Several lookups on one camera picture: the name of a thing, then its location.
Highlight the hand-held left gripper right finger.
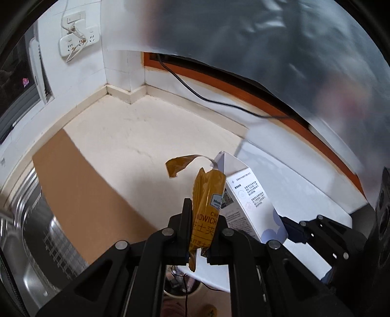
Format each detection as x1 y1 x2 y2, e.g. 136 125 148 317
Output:
209 213 355 317

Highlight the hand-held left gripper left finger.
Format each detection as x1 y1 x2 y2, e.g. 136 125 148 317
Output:
35 198 194 317

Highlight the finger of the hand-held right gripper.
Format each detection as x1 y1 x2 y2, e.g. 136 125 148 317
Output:
279 215 351 263

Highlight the yellow snack wrapper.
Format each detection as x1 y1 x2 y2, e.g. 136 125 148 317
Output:
165 154 227 274

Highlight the round trash bin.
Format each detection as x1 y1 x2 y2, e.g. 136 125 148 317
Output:
163 265 202 297

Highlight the small white carton box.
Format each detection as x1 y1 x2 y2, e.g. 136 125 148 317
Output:
211 150 290 245

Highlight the yellow slipper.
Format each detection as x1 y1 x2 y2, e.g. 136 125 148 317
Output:
198 304 219 317

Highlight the person's foot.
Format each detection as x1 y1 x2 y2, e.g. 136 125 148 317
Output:
161 297 196 317

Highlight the brown cardboard sheet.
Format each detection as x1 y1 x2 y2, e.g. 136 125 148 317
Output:
32 128 172 266

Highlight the stainless steel sink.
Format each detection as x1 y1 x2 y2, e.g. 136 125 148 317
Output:
0 166 129 312

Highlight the translucent plastic sheet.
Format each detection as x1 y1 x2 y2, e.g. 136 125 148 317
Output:
100 0 390 196

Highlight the white power strip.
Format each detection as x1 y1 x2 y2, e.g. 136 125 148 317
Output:
58 26 100 57

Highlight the white plastic bar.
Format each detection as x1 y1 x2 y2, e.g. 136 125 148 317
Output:
29 39 56 106

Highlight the dark glass window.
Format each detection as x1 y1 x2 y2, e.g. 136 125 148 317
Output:
0 27 56 144

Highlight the thin black floor cable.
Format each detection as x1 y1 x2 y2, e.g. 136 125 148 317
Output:
170 265 233 317

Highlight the black power cable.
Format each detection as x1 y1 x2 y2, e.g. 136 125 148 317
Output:
156 53 293 120

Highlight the brown wooden frame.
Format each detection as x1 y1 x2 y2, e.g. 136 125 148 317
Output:
143 51 367 196

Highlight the white power cable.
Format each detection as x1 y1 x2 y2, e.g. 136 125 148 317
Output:
60 0 88 63

